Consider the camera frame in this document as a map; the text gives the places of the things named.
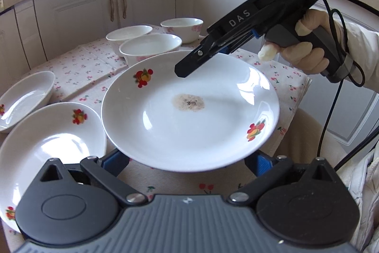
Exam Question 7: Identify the cherry print tablecloth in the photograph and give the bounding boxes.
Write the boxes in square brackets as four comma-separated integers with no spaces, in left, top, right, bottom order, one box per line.
[0,23,313,242]

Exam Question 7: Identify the white bowl pink flowers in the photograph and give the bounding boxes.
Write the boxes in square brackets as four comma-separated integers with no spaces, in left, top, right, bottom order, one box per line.
[160,18,204,44]

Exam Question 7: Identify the person's white clothing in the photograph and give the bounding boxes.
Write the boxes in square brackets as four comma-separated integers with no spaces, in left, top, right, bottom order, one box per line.
[334,146,379,253]

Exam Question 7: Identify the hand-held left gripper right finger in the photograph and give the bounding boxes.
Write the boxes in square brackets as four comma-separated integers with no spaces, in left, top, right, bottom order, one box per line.
[227,151,339,204]

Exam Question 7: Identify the white shallow fruit-print dish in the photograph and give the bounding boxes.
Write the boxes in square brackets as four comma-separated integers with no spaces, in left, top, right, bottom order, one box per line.
[0,71,56,134]

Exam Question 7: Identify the person's right forearm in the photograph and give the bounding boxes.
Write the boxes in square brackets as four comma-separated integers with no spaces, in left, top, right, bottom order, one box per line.
[338,20,379,91]

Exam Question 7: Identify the white ceramic bowl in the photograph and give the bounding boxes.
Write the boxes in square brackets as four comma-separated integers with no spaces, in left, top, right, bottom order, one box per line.
[119,33,182,67]
[106,25,153,58]

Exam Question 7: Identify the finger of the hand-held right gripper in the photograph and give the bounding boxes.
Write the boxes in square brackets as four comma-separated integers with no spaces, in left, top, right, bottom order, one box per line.
[174,34,230,78]

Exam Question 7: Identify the stained white fruit-print plate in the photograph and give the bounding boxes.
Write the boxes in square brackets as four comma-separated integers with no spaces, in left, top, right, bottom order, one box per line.
[101,51,280,173]

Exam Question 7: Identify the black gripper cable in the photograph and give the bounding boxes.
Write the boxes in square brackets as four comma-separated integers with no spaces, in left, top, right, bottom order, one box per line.
[316,0,368,159]

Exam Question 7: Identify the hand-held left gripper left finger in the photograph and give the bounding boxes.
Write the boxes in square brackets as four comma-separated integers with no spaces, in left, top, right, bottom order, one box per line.
[40,149,149,207]

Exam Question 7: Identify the person's right hand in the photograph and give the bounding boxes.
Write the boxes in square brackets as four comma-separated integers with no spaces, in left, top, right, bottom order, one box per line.
[257,8,345,76]

